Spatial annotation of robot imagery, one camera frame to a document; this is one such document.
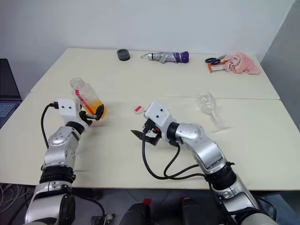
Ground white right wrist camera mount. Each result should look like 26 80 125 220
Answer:
143 101 174 143

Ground pink towel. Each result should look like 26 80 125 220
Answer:
222 52 261 75

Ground folded silver purple umbrella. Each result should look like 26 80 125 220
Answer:
140 51 190 64

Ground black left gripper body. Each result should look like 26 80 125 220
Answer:
79 111 98 126

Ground dark laptop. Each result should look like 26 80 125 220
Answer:
0 58 23 128

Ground orange clamp tool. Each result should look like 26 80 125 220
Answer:
207 60 229 74

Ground white floor cables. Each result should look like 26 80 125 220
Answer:
0 184 26 207

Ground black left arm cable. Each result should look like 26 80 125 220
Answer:
41 101 59 149

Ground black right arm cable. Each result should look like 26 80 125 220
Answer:
141 118 210 181

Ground clear wine glass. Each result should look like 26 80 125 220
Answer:
196 90 232 133

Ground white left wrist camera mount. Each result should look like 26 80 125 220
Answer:
58 98 89 129

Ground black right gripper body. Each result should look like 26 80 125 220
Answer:
142 119 162 146

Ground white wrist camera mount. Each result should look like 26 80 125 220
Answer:
143 101 174 143
58 98 89 129

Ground black cylindrical roll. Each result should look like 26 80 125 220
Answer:
116 48 130 61

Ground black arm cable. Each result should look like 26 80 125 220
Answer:
41 101 59 149
141 118 210 181

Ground bottle with orange liquid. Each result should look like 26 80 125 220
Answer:
69 78 107 121

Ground black box on floor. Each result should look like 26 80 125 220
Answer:
90 214 115 225

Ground blue handled scissors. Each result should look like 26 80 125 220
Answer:
205 54 227 65

